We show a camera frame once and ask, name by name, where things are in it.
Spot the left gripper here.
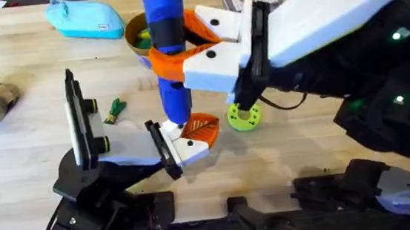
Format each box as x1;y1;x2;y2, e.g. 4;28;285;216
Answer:
47;103;226;209

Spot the blue electric screwdriver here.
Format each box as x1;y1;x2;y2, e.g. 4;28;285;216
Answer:
142;0;196;130

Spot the green toy vegetable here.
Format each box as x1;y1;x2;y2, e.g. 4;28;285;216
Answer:
101;96;130;125

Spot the green disc with holes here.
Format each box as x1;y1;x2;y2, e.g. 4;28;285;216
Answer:
225;100;264;134

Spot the brown paper tub with toys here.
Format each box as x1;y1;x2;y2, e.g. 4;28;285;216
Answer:
122;10;157;71

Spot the black upright left wrist plate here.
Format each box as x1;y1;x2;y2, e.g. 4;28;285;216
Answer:
61;65;113;173

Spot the light blue zip bag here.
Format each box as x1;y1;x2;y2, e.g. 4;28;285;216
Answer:
43;0;128;46

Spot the black cable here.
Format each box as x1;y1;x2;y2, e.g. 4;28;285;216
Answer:
258;90;310;114

